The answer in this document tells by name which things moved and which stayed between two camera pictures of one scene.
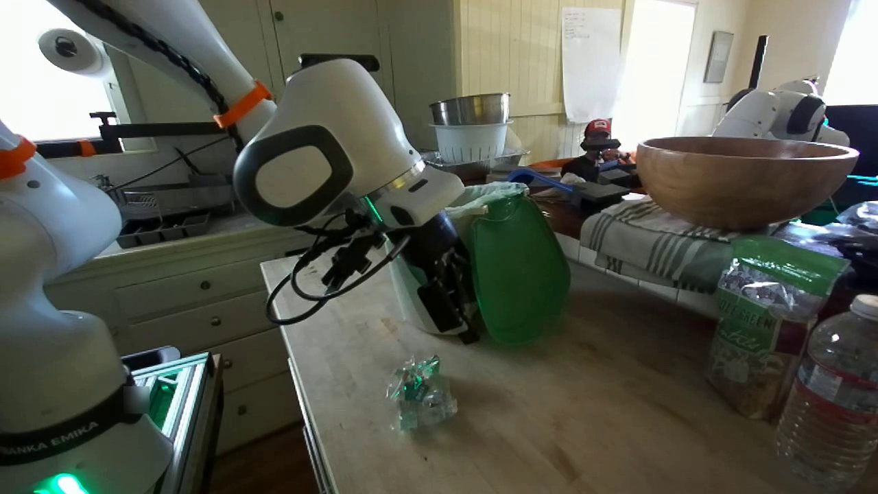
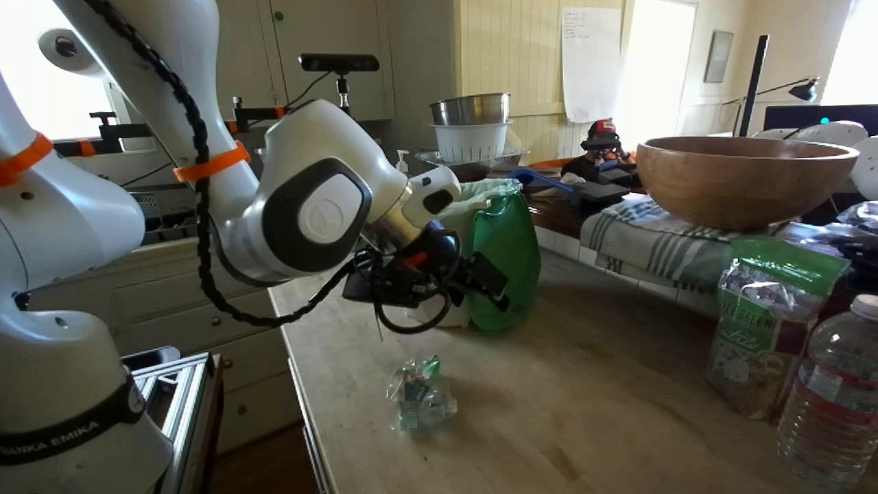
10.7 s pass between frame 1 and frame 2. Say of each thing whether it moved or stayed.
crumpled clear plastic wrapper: stayed
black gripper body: moved
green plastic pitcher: moved
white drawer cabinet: stayed
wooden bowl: stayed
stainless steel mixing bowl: stayed
